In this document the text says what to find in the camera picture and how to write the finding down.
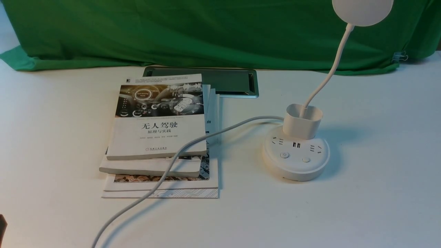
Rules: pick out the white desk lamp with sockets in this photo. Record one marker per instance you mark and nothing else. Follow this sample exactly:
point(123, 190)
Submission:
point(293, 150)

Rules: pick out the top book autonomous driving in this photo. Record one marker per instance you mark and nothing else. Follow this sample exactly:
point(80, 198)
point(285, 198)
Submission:
point(156, 116)

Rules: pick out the bottom book circuit pattern cover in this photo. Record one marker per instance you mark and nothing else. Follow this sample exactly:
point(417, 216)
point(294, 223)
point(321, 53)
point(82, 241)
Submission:
point(196, 177)

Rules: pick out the green backdrop cloth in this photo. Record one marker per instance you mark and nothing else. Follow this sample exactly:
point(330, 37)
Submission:
point(250, 34)

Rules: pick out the metal binder clip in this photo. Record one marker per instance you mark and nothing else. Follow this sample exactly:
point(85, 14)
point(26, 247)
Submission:
point(399, 56)

